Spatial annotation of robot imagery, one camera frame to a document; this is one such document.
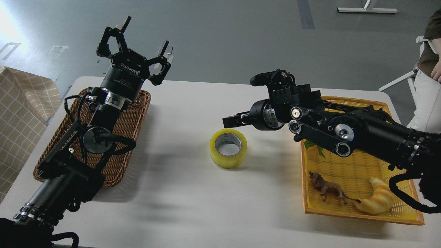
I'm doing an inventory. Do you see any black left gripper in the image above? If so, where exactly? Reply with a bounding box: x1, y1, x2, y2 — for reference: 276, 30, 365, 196
96, 15, 172, 103

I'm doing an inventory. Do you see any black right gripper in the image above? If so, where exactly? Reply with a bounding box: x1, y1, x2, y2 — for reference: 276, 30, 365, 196
222, 99, 278, 131

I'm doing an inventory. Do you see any yellow tape roll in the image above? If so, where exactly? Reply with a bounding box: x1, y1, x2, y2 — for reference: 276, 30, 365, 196
209, 128, 248, 169

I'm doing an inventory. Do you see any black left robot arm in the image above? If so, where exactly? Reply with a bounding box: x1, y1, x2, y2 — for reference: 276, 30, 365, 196
1, 16, 171, 248

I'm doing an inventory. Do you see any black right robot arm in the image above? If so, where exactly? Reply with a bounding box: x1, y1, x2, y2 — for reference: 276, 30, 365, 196
223, 69, 441, 214

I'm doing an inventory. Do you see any orange toy carrot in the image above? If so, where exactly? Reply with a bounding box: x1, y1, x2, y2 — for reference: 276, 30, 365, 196
304, 140, 326, 159

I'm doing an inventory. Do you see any brown toy lion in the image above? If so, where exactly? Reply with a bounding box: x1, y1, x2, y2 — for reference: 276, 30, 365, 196
309, 171, 361, 205

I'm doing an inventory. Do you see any beige checkered cloth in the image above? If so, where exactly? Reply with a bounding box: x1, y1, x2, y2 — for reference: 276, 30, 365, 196
0, 66, 61, 200

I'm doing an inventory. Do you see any yellow plastic basket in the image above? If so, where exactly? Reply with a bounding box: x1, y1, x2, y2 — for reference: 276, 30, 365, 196
300, 96, 425, 226

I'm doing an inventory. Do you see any yellow toy croissant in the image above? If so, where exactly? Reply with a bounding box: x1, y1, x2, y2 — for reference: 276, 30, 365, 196
354, 177, 395, 215

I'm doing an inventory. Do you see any white table leg base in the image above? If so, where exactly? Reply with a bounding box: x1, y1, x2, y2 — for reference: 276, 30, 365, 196
337, 0, 398, 14

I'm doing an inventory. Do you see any person in white trousers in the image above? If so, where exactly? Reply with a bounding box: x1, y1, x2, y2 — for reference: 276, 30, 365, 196
407, 9, 441, 133

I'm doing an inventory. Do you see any white chair frame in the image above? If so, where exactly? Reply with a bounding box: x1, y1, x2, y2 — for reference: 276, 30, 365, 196
378, 36, 433, 95

